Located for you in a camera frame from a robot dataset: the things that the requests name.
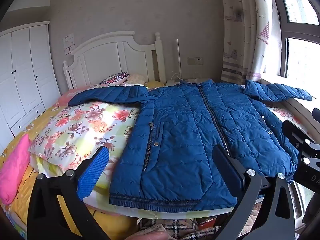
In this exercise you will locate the white floor lamp pole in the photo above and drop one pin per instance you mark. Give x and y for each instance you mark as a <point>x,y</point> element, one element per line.
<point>178,60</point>

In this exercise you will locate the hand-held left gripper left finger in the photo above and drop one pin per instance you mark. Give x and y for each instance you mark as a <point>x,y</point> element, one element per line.
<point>93,172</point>

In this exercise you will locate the yellow cushion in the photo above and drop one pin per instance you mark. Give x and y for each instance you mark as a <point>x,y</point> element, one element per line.
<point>155,83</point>

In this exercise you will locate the white paper wall notice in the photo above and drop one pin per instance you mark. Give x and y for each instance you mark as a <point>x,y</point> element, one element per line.
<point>68,40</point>

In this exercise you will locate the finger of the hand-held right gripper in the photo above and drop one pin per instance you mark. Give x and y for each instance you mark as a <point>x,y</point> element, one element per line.
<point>293,132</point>

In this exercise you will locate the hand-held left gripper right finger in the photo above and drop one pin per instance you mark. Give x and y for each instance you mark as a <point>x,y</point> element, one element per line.
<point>226,167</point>

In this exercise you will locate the floral quilt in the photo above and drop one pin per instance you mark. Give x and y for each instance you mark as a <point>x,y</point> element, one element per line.
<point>85,130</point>

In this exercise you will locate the wall light switch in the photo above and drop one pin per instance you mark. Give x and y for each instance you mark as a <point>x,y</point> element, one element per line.
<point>69,50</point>

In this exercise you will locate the beige plush toy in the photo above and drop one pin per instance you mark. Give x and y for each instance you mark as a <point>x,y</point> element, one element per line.
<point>136,78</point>

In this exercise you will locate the pink pillow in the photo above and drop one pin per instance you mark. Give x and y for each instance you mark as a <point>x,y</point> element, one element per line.
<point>12,170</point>

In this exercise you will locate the white wardrobe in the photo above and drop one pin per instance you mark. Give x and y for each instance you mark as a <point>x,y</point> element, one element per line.
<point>23,77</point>

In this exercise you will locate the plaid cloth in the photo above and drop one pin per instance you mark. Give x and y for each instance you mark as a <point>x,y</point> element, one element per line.
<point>175,227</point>

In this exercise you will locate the patterned window curtain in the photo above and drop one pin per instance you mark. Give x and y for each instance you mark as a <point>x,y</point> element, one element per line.
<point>246,30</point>

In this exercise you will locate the white wooden bed headboard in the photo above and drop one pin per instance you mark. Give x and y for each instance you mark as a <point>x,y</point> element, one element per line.
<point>112,60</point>

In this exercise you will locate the white nightstand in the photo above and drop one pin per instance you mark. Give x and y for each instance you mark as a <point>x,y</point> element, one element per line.
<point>182,81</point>

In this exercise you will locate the purple patterned pillow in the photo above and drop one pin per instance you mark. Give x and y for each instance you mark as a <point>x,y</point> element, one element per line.
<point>115,78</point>

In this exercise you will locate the blue quilted puffer jacket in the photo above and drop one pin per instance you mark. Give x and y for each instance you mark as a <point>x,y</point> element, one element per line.
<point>195,135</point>

